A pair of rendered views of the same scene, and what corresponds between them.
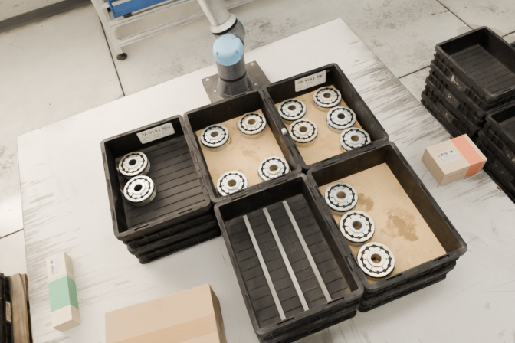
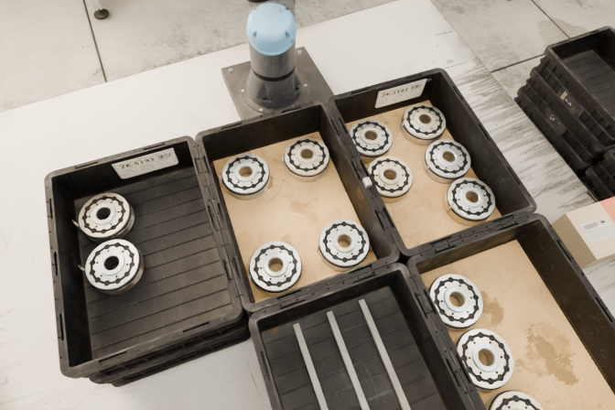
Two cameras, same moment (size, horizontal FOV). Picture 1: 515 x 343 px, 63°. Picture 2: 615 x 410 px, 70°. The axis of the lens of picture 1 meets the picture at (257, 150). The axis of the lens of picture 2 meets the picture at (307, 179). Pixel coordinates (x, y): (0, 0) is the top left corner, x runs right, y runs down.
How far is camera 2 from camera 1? 0.58 m
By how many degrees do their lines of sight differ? 9
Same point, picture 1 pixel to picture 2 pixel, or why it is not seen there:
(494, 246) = not seen: outside the picture
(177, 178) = (180, 243)
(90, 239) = (26, 333)
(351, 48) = (441, 41)
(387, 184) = (522, 279)
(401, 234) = (551, 372)
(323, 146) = (418, 204)
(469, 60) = (582, 71)
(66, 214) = not seen: outside the picture
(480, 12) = (566, 4)
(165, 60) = (163, 25)
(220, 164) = (253, 224)
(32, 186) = not seen: outside the picture
